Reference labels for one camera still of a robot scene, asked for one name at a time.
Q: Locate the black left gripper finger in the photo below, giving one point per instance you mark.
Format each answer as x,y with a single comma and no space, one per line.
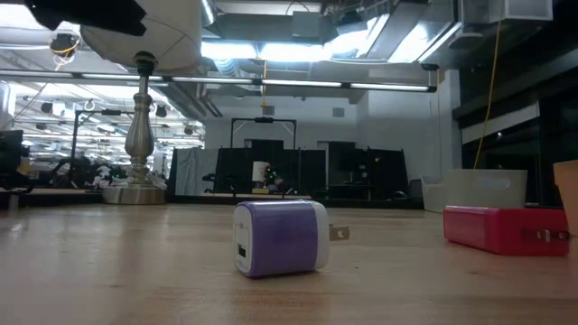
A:
117,15
54,13

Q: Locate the purple and white USB charger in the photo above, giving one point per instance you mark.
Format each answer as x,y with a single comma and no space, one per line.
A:
280,239

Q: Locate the red wall charger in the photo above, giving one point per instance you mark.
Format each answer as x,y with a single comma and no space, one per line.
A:
496,230

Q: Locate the black monitor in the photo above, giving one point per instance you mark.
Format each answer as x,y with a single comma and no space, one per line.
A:
10,153

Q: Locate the grey partition panel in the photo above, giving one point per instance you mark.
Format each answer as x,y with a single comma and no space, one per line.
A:
194,171

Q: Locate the black bar with light strips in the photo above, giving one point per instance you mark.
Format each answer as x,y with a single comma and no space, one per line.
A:
384,86

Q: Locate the black curtain partitions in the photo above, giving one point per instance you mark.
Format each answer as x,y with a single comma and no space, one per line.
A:
384,171

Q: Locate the white plastic bin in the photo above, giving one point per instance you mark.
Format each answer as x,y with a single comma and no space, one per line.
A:
483,189

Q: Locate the orange plastic tray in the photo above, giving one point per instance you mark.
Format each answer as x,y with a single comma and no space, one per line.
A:
569,194

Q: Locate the black camera stand frame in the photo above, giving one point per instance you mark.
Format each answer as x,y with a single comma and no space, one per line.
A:
111,112

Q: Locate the black gantry frame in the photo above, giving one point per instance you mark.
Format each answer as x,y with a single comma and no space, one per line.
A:
263,120

